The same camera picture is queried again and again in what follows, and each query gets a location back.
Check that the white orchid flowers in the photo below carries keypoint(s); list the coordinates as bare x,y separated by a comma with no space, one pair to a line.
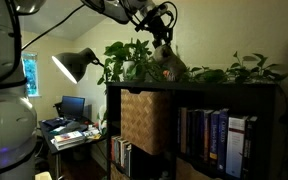
102,116

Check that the white spine book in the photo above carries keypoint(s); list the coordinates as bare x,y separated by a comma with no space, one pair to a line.
235,146

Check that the cream box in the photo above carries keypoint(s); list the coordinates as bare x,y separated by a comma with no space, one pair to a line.
43,176

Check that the orange spine book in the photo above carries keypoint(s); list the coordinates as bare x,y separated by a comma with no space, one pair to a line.
206,136

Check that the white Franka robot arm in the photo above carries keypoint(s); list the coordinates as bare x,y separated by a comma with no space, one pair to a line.
7,126

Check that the woven bamboo basket drawer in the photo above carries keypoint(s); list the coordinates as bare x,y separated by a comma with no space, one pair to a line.
145,121

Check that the window with white frame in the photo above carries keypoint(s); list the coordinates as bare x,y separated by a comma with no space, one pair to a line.
30,76

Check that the woven bamboo basket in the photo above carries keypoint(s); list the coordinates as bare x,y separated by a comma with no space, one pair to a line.
117,174
190,171

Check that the computer monitor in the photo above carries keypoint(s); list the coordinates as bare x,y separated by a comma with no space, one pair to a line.
73,107

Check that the blue book with yellow label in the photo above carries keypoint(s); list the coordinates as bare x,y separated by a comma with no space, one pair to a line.
214,136

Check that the tan spine book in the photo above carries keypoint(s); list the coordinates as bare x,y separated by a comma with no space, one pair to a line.
183,130

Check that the white plant pot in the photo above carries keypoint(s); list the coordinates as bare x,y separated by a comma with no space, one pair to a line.
130,68

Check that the black spine book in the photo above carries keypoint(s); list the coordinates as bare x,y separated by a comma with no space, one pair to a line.
249,150

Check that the tall blue book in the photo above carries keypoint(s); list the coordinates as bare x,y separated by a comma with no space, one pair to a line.
222,140

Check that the dark spine books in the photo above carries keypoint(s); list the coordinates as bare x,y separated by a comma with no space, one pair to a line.
194,133

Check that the grey desk lamp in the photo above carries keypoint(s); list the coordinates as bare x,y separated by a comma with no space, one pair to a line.
69,63

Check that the black cube bookshelf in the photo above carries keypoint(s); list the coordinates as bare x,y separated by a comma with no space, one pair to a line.
217,95

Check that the grey sock with orange toe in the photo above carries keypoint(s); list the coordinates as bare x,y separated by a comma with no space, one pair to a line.
172,61

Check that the red spine book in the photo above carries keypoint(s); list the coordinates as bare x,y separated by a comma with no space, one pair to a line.
112,148

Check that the grey spine book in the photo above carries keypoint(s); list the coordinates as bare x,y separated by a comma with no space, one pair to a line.
128,158

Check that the green pothos plant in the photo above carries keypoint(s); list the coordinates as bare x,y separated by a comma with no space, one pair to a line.
127,53

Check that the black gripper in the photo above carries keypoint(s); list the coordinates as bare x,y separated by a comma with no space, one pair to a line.
160,23

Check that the stack of books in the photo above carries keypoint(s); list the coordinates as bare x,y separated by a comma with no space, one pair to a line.
69,138

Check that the dark desk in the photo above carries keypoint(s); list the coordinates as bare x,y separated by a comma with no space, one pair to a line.
50,140

